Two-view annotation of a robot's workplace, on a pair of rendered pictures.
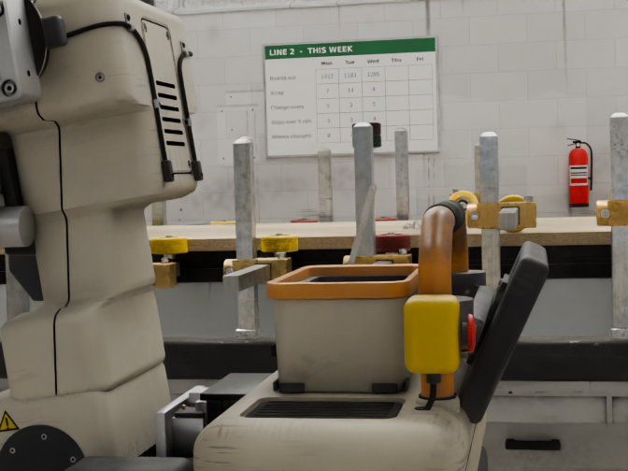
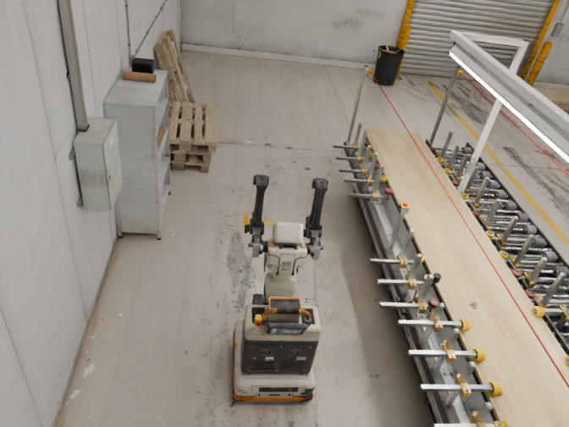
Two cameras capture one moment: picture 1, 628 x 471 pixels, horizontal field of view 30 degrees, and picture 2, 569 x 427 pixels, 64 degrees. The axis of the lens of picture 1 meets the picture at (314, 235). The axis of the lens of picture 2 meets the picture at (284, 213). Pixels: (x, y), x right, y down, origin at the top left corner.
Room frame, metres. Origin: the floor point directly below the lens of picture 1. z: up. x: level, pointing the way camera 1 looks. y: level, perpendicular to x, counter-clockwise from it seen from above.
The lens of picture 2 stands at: (0.41, -2.07, 3.34)
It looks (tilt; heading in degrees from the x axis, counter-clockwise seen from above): 36 degrees down; 69
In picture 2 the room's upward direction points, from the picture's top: 9 degrees clockwise
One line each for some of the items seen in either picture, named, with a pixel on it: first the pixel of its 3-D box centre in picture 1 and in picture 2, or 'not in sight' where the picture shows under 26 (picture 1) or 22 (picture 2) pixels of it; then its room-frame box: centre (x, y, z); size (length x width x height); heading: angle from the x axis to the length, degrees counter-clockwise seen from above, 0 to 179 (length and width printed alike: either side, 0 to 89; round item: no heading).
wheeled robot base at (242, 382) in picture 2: not in sight; (272, 357); (1.32, 0.07, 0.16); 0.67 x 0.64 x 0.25; 79
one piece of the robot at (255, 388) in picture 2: not in sight; (278, 388); (1.28, -0.25, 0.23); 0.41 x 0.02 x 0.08; 169
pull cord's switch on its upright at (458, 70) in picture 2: not in sight; (444, 110); (4.00, 2.44, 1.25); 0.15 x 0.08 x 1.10; 79
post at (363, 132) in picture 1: (365, 241); (421, 297); (2.37, -0.11, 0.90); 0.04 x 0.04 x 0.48; 79
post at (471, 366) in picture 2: not in sight; (458, 385); (2.23, -0.84, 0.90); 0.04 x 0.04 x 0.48; 79
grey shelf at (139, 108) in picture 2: not in sight; (142, 155); (0.39, 2.33, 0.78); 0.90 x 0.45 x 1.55; 79
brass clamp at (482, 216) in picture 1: (502, 215); (435, 322); (2.32, -0.37, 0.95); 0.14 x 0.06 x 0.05; 79
